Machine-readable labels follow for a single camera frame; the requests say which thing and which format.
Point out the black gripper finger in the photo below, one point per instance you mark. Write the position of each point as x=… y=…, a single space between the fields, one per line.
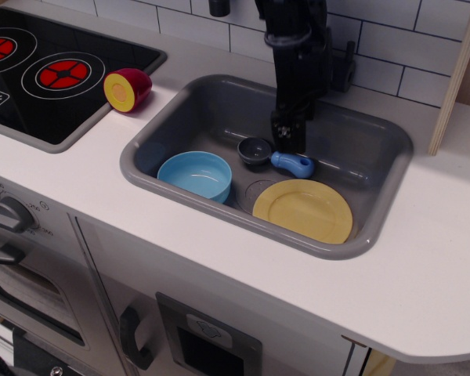
x=288 y=131

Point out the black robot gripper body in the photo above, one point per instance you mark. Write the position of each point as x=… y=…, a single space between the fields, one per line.
x=303 y=64

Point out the blue handled grey spoon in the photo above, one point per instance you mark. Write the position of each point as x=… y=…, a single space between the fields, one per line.
x=257 y=151

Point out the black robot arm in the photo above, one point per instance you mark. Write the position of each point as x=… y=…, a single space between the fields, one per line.
x=301 y=41

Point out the grey sink basin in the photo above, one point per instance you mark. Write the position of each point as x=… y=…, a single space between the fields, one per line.
x=364 y=158

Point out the light blue bowl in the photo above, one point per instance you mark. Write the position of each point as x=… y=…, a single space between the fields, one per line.
x=203 y=173

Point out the dark grey faucet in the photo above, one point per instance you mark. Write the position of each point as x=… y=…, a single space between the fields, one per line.
x=344 y=70

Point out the yellow plate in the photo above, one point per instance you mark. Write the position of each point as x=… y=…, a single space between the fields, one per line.
x=306 y=207

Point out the red yellow toy fruit half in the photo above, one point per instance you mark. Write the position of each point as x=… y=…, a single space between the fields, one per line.
x=126 y=88

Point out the black toy stove top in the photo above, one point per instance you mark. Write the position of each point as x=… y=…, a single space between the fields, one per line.
x=51 y=78

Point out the grey oven knob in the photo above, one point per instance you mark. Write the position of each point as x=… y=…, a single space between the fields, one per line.
x=14 y=216

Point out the oven door window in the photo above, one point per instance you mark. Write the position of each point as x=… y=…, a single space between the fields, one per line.
x=32 y=301

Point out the light wooden side post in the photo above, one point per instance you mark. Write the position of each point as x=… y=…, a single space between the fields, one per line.
x=458 y=92

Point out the black cabinet door handle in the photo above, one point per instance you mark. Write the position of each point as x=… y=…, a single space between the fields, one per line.
x=129 y=322

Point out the grey oven door handle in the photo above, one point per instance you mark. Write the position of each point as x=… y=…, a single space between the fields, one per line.
x=10 y=255

